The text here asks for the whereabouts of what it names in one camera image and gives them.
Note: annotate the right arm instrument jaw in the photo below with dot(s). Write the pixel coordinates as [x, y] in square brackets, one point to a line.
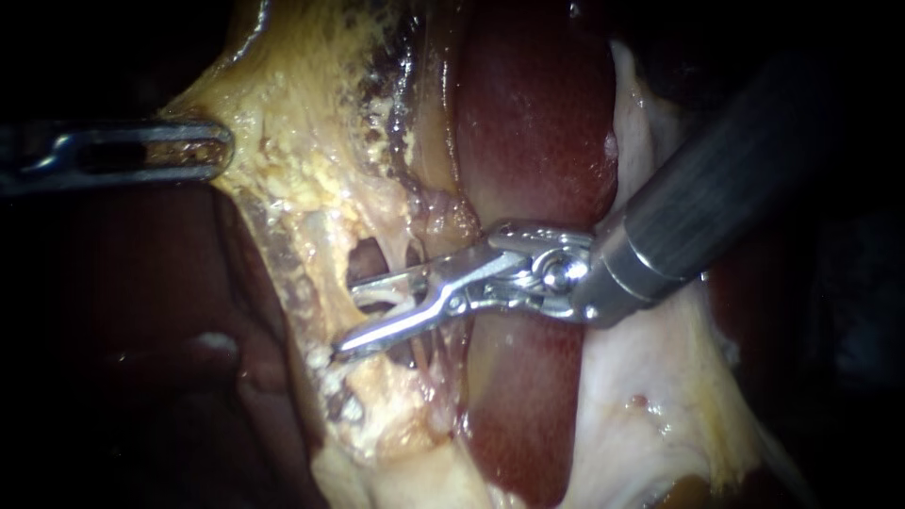
[396, 329]
[410, 278]

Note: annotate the thin tube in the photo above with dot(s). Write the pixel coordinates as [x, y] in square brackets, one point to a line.
[403, 258]

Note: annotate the pale fatty tissue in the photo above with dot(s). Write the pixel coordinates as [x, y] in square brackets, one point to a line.
[650, 396]
[403, 484]

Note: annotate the left arm instrument jaw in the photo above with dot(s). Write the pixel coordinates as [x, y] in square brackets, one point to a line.
[220, 152]

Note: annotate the white clip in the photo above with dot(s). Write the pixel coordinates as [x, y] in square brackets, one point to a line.
[385, 295]

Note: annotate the gallbladder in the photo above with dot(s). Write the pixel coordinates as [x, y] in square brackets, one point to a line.
[311, 127]

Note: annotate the right arm instrument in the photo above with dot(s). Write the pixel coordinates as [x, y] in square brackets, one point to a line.
[544, 272]

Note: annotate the dark right arm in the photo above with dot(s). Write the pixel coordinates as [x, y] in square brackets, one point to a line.
[728, 162]

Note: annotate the left arm instrument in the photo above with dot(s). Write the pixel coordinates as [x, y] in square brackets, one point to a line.
[28, 159]

